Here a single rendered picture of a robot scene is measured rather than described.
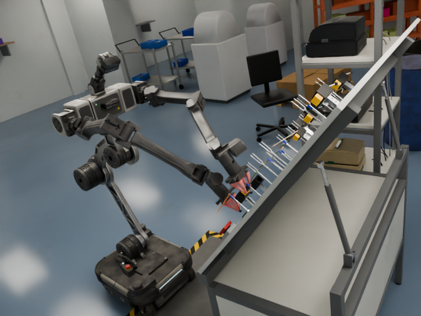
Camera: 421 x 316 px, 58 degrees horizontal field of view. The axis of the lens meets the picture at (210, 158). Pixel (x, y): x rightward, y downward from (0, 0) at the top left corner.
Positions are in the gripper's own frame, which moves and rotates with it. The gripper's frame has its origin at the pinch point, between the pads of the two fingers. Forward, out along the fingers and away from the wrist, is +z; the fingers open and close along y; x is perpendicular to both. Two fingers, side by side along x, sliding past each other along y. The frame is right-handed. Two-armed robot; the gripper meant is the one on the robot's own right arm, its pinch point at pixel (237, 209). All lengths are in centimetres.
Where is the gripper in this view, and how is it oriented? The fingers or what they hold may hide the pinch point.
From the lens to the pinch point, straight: 179.8
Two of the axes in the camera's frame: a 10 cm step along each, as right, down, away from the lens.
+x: -4.1, 4.0, 8.2
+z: 6.8, 7.3, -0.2
